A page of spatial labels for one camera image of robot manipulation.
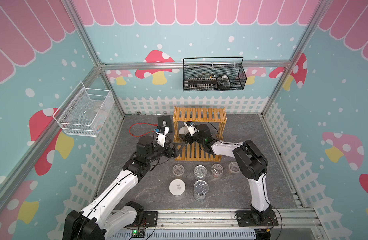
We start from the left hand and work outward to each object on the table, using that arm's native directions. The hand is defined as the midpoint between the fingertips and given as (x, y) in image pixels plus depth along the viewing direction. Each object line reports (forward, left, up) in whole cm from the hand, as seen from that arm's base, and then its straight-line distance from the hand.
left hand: (178, 144), depth 76 cm
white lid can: (+17, -1, -11) cm, 21 cm away
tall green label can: (-18, -12, -12) cm, 25 cm away
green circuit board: (-36, +19, -25) cm, 48 cm away
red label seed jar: (-6, -22, -17) cm, 29 cm away
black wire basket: (+42, -20, +12) cm, 49 cm away
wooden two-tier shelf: (+10, -11, +1) cm, 15 cm away
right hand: (+18, -2, -12) cm, 22 cm away
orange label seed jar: (-7, +1, -18) cm, 19 cm away
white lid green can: (-18, 0, -14) cm, 23 cm away
